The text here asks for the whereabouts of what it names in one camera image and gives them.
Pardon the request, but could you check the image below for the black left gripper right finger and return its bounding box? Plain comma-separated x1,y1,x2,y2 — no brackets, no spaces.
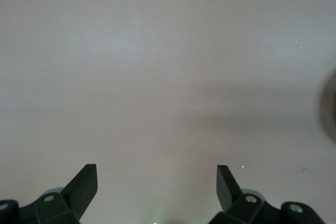
209,165,266,224

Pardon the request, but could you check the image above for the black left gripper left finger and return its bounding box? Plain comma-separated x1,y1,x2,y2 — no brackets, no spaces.
34,164,98,224

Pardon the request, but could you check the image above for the brown table cover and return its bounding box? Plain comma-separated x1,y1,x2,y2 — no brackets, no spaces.
0,0,336,224

